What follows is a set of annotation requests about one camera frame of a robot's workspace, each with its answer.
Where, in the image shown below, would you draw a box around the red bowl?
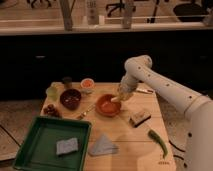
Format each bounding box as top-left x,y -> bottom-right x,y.
95,94 -> 121,117

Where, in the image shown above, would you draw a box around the black cable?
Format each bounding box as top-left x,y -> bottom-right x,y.
168,139 -> 186,171

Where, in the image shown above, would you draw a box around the green plastic tray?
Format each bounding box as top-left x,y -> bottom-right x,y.
13,116 -> 92,171

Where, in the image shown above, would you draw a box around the dark green cup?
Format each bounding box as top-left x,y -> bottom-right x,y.
62,77 -> 72,89

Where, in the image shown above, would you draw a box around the brown grape bunch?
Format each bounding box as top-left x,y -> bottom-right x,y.
43,104 -> 61,117

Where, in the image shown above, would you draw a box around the metal spoon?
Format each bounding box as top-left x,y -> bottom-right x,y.
77,104 -> 95,120

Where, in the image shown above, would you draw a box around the light green cup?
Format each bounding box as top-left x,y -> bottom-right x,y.
46,86 -> 58,101

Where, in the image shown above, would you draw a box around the grey triangular cloth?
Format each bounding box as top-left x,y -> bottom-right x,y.
88,134 -> 119,156

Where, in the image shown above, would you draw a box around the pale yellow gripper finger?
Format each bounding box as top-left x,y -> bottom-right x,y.
119,93 -> 131,101

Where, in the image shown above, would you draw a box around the grey sponge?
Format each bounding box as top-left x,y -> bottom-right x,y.
56,138 -> 78,155

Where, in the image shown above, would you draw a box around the dark maroon bowl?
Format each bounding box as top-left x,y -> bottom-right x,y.
60,89 -> 82,110

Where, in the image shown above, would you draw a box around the small orange cup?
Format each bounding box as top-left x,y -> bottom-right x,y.
80,78 -> 95,93

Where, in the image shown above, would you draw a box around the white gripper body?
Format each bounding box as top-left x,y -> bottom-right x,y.
118,75 -> 138,97

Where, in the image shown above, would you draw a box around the wooden block brush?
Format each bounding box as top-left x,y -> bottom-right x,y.
129,110 -> 151,128

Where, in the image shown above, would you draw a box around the yellow banana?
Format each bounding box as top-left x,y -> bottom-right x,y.
111,96 -> 121,102

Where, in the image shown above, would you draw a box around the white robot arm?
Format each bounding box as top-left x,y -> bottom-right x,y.
118,55 -> 213,171

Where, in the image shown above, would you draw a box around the black office chair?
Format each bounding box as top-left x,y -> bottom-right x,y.
105,0 -> 125,17

